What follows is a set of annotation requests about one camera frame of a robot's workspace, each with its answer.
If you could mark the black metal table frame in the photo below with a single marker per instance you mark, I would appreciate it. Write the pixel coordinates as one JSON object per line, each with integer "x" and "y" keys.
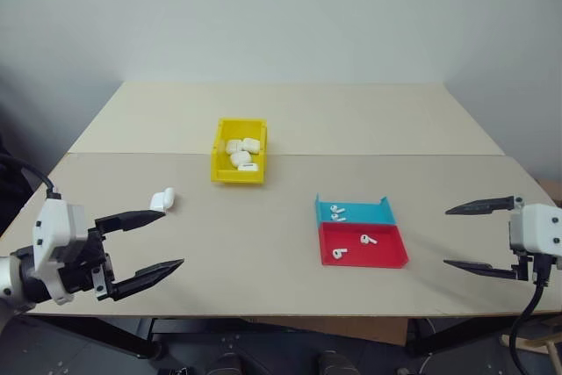
{"x": 110, "y": 335}

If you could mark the yellow plastic bin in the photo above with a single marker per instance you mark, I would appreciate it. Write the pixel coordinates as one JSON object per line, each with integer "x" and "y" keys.
{"x": 228, "y": 175}

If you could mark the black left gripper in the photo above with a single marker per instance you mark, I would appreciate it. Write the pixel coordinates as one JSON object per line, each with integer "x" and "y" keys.
{"x": 85, "y": 263}

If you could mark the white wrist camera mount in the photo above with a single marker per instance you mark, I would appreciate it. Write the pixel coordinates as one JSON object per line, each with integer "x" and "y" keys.
{"x": 541, "y": 228}
{"x": 52, "y": 228}

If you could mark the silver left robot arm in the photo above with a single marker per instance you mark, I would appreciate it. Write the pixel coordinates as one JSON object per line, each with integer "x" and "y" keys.
{"x": 11, "y": 276}

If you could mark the light wooden frame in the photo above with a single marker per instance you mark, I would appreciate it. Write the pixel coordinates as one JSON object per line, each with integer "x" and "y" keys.
{"x": 533, "y": 342}

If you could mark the blue plastic tray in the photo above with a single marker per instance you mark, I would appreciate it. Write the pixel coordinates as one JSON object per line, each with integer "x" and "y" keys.
{"x": 364, "y": 213}

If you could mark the white earbud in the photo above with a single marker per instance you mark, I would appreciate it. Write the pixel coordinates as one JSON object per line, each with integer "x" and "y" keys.
{"x": 337, "y": 208}
{"x": 338, "y": 217}
{"x": 368, "y": 240}
{"x": 338, "y": 253}

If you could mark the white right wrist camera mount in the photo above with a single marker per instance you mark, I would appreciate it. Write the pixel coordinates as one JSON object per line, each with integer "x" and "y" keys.
{"x": 541, "y": 228}

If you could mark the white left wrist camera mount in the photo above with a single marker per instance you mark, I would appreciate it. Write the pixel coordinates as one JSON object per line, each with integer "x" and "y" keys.
{"x": 52, "y": 228}

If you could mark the dark rounded shape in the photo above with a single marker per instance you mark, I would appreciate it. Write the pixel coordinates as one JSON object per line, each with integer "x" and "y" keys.
{"x": 226, "y": 364}
{"x": 332, "y": 362}

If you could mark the red plastic tray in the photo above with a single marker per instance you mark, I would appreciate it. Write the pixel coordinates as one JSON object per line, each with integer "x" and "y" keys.
{"x": 377, "y": 254}

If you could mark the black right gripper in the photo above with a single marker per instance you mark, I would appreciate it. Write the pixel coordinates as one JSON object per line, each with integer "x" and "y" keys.
{"x": 525, "y": 266}

